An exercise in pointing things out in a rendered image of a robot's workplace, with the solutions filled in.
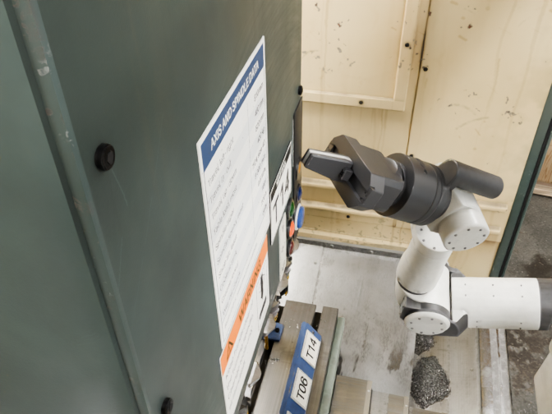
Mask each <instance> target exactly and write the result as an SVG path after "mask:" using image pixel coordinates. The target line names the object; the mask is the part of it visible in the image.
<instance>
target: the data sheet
mask: <svg viewBox="0 0 552 414"><path fill-rule="evenodd" d="M196 147H197V154H198V160H199V167H200V180H201V186H202V193H203V200H204V207H205V219H206V226H207V233H208V239H209V252H210V259H211V266H212V273H213V280H214V292H215V299H216V306H217V312H218V325H219V332H220V338H221V345H222V349H223V347H224V344H225V343H226V340H227V337H228V334H229V331H230V328H231V327H232V322H233V321H234V318H235V315H236V313H237V309H238V307H239V305H240V302H241V299H242V296H243V293H244V291H245V289H246V285H247V283H248V280H249V277H250V276H251V271H252V270H253V267H254V264H255V261H256V258H257V255H258V254H259V251H260V248H261V245H262V242H263V240H264V238H265V234H266V232H267V229H268V226H269V170H268V143H267V115H266V88H265V37H264V36H263V37H262V38H261V40H260V42H259V43H258V45H257V46H256V48H255V50H254V52H253V53H252V54H251V56H250V58H249V59H248V61H247V63H246V65H245V66H244V67H243V69H242V70H241V73H240V74H239V76H238V78H237V79H236V81H235V82H234V84H233V85H232V88H231V89H230V90H229V92H228V94H227V95H226V97H225V99H224V100H223V102H222V103H221V105H220V106H219V108H218V110H217V112H216V113H215V115H214V117H213V118H212V120H211V121H210V123H209V125H208V126H207V128H206V129H205V131H204V133H203V135H202V136H201V138H200V139H199V141H198V142H197V144H196Z"/></svg>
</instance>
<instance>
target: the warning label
mask: <svg viewBox="0 0 552 414"><path fill-rule="evenodd" d="M268 305H269V271H268V247H267V235H265V237H264V241H263V244H262V246H261V248H260V252H259V254H258V257H257V259H256V262H255V266H254V268H253V270H252V273H251V276H250V279H249V282H248V284H247V286H246V290H245V292H244V295H243V297H242V299H241V304H240V306H239V308H238V311H237V314H236V317H235V319H234V321H233V324H232V327H231V330H230V333H229V335H228V339H227V342H226V343H225V346H224V349H223V352H222V355H221V357H220V359H219V361H220V368H221V374H222V381H223V392H224V399H225V406H226V412H227V414H233V413H234V411H235V408H236V405H237V401H238V399H239V396H240V392H241V390H242V385H243V383H244V380H245V378H246V372H247V370H248V367H249V365H250V362H251V358H252V355H253V352H254V349H255V345H256V342H257V339H258V337H259V334H260V329H261V326H262V324H263V321H264V318H265V314H266V311H267V308H268Z"/></svg>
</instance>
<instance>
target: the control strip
mask: <svg viewBox="0 0 552 414"><path fill-rule="evenodd" d="M302 99H303V96H301V98H300V100H299V103H298V105H297V108H296V110H295V113H294V114H293V198H290V199H289V200H288V203H287V212H286V218H287V220H288V223H287V233H286V237H287V239H288V242H287V258H290V257H291V255H290V247H291V243H292V240H293V241H294V244H295V241H296V239H297V234H298V231H299V228H297V215H298V211H299V208H300V206H301V199H300V200H299V201H298V192H299V188H300V186H301V171H300V173H299V165H300V163H301V166H302V162H301V159H302V157H301V151H302ZM292 202H294V205H295V210H294V214H293V215H292V217H290V209H291V204H292ZM292 221H293V222H294V225H295V229H294V233H293V234H292V237H290V228H291V224H292Z"/></svg>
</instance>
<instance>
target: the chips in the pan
mask: <svg viewBox="0 0 552 414"><path fill-rule="evenodd" d="M435 343H437V342H436V341H435V342H434V337H433V336H427V335H423V334H420V333H416V342H415V350H414V353H415V354H417V355H418V356H420V354H421V353H422V354H423V352H426V351H429V350H430V348H433V347H434V345H435ZM419 359H420V358H419ZM438 360H439V358H436V356H431V355H430V356H426V357H423V356H421V359H420V360H419V361H417V362H416V363H415V364H416V366H414V368H413V367H412V371H414V372H412V373H415V374H414V375H412V381H411V388H410V396H412V398H414V400H415V404H416V405H418V406H420V408H421V409H428V407H430V406H431V405H433V404H434V403H437V402H440V403H441V404H442V400H444V399H446V398H447V397H448V396H449V395H450V394H451V388H449V386H450V385H449V383H450V382H451V381H450V379H447V375H446V373H445V371H444V368H442V366H441V365H440V363H439V361H438ZM430 408H431V407H430Z"/></svg>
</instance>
